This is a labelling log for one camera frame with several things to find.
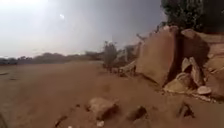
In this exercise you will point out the small dark shrub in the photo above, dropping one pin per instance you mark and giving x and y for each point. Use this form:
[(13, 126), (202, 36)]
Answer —
[(109, 55)]

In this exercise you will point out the brown rock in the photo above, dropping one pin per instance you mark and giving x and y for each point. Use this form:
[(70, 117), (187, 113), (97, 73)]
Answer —
[(100, 107)]

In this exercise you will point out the pile of large boulders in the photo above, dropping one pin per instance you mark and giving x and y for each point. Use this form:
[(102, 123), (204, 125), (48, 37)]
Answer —
[(160, 56)]

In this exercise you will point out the distant tree line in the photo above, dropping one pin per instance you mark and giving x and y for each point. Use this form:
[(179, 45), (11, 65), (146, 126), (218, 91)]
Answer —
[(50, 58)]

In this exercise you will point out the reddish-brown dirt road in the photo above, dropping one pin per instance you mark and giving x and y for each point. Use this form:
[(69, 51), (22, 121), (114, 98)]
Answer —
[(50, 90)]

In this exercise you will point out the small dark rock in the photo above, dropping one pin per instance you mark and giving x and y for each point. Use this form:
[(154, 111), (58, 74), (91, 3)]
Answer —
[(185, 110)]

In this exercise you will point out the dark leafy tree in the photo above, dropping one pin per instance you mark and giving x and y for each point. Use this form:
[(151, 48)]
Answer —
[(190, 13)]

